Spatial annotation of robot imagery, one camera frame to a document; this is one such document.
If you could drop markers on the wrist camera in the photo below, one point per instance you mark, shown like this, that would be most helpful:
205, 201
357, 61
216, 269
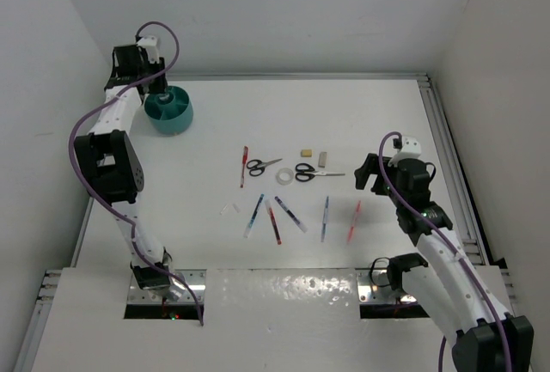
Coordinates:
149, 43
406, 148

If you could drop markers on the pink highlighter pen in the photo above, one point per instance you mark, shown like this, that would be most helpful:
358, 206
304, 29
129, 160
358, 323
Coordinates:
354, 222

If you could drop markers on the red clear pen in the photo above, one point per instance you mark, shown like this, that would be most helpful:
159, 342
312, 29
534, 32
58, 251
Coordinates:
272, 217

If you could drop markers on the teal capped pen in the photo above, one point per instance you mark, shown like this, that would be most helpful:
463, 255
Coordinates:
250, 223

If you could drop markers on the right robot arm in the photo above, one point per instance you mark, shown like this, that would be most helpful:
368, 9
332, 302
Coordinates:
481, 332

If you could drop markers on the small black scissors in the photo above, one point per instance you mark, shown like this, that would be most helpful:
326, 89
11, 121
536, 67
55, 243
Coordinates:
257, 167

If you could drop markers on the clear tape roll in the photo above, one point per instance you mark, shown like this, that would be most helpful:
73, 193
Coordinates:
285, 176

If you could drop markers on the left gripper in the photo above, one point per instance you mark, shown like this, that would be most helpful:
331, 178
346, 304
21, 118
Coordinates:
155, 67

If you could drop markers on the grey white eraser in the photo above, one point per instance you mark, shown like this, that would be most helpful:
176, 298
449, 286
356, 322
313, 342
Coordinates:
322, 161

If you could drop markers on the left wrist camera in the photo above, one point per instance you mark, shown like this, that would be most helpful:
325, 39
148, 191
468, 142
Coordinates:
149, 43

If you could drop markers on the purple capped pen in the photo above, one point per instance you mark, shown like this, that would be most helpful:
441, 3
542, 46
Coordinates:
298, 222

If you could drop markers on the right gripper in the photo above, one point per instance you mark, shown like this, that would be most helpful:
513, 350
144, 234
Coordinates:
370, 166

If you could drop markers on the blue highlighter pen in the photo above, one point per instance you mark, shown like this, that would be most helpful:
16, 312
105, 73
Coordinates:
324, 219

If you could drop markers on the red gel pen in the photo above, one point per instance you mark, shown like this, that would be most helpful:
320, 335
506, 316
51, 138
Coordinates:
244, 160

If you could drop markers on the clear pen cap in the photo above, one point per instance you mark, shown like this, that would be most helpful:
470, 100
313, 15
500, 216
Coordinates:
224, 209

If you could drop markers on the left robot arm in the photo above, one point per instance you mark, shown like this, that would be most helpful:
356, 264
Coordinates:
110, 167

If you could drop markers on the teal divided pen holder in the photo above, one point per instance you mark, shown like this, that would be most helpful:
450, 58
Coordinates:
170, 113

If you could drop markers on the large black scissors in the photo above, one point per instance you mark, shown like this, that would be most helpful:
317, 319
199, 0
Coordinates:
304, 172

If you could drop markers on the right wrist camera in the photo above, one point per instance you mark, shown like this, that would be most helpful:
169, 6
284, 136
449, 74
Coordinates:
406, 148

